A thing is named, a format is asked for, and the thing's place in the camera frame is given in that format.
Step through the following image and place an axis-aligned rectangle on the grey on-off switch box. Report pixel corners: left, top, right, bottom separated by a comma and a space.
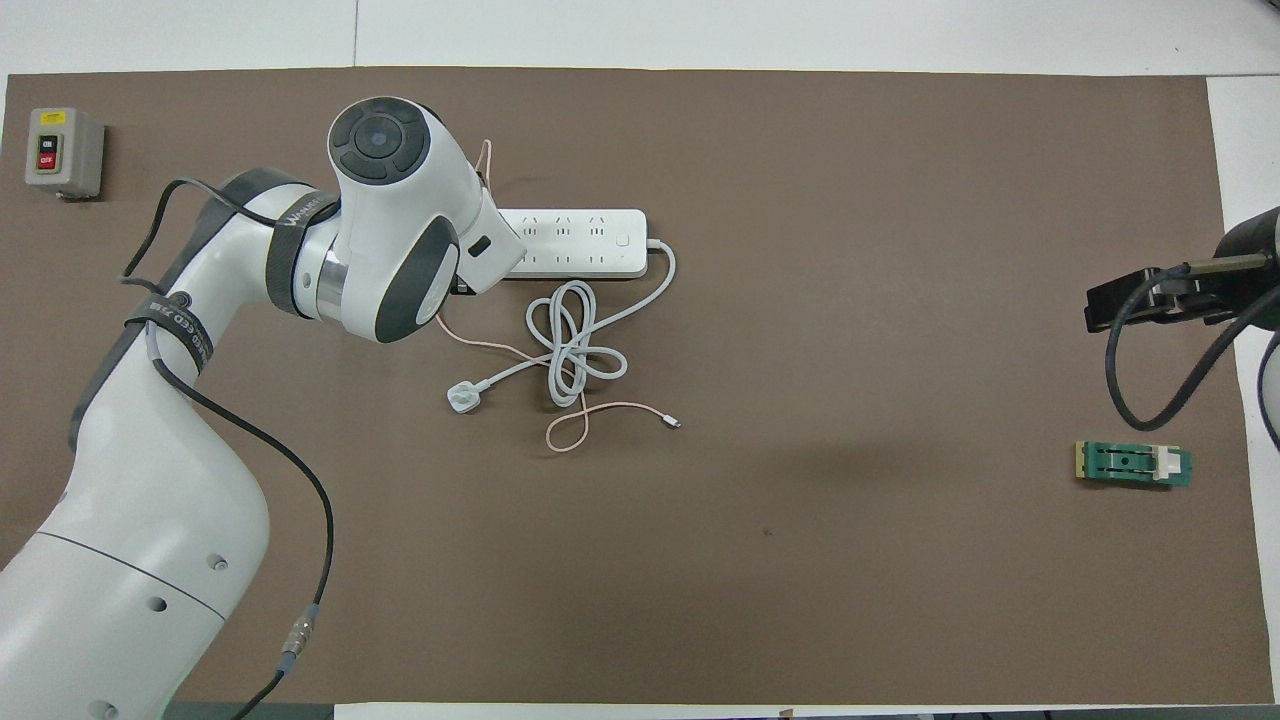
25, 107, 106, 201

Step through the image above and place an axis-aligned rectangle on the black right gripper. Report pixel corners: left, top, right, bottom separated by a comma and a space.
1084, 264, 1247, 335

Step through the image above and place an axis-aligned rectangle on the green connector block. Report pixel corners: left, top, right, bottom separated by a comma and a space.
1075, 440, 1194, 492

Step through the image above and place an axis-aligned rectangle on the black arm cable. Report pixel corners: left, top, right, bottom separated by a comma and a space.
1104, 254, 1280, 433
120, 178, 336, 720

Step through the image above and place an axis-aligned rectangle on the pink charging cable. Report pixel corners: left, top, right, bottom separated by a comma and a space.
436, 140, 684, 454

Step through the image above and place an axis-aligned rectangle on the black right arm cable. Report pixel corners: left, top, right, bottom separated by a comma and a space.
1104, 254, 1280, 433

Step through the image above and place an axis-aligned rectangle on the brown table mat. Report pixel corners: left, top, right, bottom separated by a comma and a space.
0, 67, 1273, 706

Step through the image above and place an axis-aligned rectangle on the white power cord with plug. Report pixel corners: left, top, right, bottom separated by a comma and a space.
445, 238, 678, 416

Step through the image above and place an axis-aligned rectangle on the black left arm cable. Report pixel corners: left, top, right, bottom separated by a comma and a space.
120, 178, 336, 720

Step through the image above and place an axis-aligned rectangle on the white power strip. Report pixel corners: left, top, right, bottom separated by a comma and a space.
497, 208, 649, 280

